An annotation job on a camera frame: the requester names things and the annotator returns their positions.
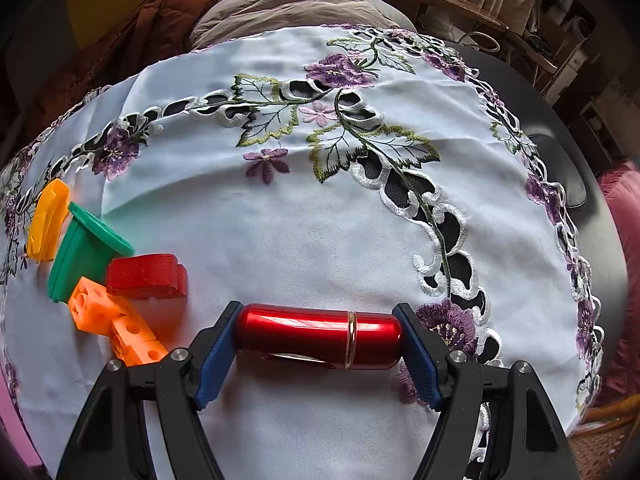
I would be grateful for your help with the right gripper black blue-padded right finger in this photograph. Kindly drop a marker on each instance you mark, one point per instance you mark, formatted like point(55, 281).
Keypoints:
point(526, 439)

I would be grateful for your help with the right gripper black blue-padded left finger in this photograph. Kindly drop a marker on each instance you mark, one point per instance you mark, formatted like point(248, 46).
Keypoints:
point(110, 441)

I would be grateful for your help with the green plastic flanged piece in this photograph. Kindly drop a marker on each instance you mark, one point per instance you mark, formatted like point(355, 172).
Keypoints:
point(87, 248)

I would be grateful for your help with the red metallic lipstick tube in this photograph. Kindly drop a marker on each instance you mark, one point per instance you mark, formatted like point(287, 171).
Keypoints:
point(345, 340)

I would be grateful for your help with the yellow orange plastic piece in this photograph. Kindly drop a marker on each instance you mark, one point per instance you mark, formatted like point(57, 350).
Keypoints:
point(49, 216)

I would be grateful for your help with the pink white shallow box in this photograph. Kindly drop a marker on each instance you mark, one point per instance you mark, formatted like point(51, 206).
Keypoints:
point(15, 428)

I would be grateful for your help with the orange perforated building block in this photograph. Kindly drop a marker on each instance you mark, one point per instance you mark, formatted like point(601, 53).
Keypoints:
point(95, 311)

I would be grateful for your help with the red plastic block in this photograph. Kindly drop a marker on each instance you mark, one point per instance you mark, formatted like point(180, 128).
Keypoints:
point(159, 276)

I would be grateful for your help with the black leather chair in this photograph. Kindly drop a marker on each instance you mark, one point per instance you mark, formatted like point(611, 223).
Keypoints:
point(597, 235)

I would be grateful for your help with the white embroidered floral tablecloth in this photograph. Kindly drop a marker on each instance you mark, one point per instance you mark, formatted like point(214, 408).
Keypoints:
point(346, 168)

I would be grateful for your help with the rust brown quilted jacket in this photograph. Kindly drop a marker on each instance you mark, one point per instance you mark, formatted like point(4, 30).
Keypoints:
point(156, 30)

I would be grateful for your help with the yellow blue grey sofa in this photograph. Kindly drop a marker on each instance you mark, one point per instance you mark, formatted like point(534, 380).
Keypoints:
point(50, 32)

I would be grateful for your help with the beige pink quilted blanket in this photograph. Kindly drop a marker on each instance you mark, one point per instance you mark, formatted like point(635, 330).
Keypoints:
point(233, 19)

